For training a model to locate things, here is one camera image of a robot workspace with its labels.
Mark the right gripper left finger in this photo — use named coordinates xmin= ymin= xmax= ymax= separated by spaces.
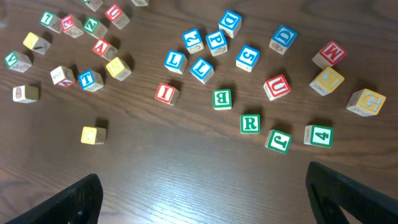
xmin=6 ymin=174 xmax=103 ymax=224

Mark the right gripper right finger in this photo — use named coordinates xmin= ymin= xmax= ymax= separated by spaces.
xmin=305 ymin=162 xmax=397 ymax=223

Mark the yellow C block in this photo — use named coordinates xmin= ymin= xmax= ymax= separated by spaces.
xmin=81 ymin=126 xmax=106 ymax=145

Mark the green R block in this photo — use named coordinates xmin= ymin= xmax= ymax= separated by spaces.
xmin=240 ymin=114 xmax=261 ymax=134

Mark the green 4 block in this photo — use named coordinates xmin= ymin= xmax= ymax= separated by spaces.
xmin=303 ymin=124 xmax=333 ymax=148

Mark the green J block right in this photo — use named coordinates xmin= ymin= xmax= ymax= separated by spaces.
xmin=265 ymin=129 xmax=292 ymax=154

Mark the green j block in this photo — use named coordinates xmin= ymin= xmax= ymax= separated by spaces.
xmin=265 ymin=129 xmax=292 ymax=154
xmin=81 ymin=0 xmax=103 ymax=12

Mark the yellow G block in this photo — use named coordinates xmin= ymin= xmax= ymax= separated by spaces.
xmin=346 ymin=88 xmax=386 ymax=116

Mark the yellow K block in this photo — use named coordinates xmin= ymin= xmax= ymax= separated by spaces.
xmin=309 ymin=67 xmax=345 ymax=96

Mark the red U block right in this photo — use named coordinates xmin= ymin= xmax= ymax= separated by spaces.
xmin=263 ymin=74 xmax=291 ymax=101

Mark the red u block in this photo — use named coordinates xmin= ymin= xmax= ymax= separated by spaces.
xmin=263 ymin=74 xmax=291 ymax=101
xmin=105 ymin=3 xmax=130 ymax=30

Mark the blue T block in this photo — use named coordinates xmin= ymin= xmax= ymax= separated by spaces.
xmin=78 ymin=70 xmax=104 ymax=92

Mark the plain picture block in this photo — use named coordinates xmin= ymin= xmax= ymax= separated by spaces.
xmin=12 ymin=85 xmax=39 ymax=103

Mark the plain red-sided block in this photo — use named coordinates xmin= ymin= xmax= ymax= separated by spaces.
xmin=50 ymin=66 xmax=76 ymax=88

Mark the red I block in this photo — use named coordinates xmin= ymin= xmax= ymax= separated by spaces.
xmin=155 ymin=83 xmax=180 ymax=106

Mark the red M block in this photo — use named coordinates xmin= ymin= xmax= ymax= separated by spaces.
xmin=312 ymin=40 xmax=347 ymax=70

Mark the yellow S block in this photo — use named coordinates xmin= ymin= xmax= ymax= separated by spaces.
xmin=106 ymin=57 xmax=132 ymax=81

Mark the green B block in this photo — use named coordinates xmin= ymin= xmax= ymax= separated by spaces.
xmin=212 ymin=89 xmax=232 ymax=110

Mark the red A block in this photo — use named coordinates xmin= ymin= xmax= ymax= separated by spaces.
xmin=92 ymin=39 xmax=118 ymax=61

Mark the green V block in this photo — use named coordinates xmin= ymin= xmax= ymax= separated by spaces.
xmin=4 ymin=51 xmax=32 ymax=73

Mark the blue 5 block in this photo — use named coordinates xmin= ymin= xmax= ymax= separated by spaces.
xmin=236 ymin=45 xmax=260 ymax=72

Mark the blue D block right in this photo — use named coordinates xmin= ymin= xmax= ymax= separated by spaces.
xmin=269 ymin=25 xmax=298 ymax=55

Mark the blue d block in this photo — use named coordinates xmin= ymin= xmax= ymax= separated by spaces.
xmin=269 ymin=25 xmax=298 ymax=55
xmin=218 ymin=10 xmax=242 ymax=39

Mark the yellow block far left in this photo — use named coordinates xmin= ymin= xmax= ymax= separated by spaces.
xmin=23 ymin=32 xmax=51 ymax=55

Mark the blue L block left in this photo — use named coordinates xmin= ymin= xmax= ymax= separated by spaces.
xmin=164 ymin=50 xmax=188 ymax=74

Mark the blue l block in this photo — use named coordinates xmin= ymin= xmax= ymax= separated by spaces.
xmin=164 ymin=50 xmax=188 ymax=74
xmin=190 ymin=57 xmax=215 ymax=84

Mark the blue L block right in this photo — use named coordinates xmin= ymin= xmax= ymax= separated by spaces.
xmin=190 ymin=57 xmax=215 ymax=84

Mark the green Z block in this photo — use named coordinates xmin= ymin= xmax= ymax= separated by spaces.
xmin=83 ymin=17 xmax=108 ymax=39

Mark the red E block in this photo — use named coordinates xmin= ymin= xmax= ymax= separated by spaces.
xmin=60 ymin=14 xmax=85 ymax=39

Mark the green 7 block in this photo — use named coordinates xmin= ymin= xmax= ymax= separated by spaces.
xmin=40 ymin=11 xmax=62 ymax=34

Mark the blue P block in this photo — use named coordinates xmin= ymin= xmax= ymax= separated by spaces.
xmin=206 ymin=30 xmax=228 ymax=57

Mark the red U block left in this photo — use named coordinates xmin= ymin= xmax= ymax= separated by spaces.
xmin=105 ymin=3 xmax=130 ymax=30

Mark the blue D block left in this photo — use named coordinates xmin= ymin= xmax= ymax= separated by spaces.
xmin=218 ymin=10 xmax=242 ymax=39

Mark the blue 2 block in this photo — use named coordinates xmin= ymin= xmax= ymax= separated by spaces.
xmin=182 ymin=28 xmax=204 ymax=54

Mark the green J block left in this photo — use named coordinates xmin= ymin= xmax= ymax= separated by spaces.
xmin=81 ymin=0 xmax=103 ymax=12

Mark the yellow block top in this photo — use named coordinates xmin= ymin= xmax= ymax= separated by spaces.
xmin=131 ymin=0 xmax=149 ymax=7

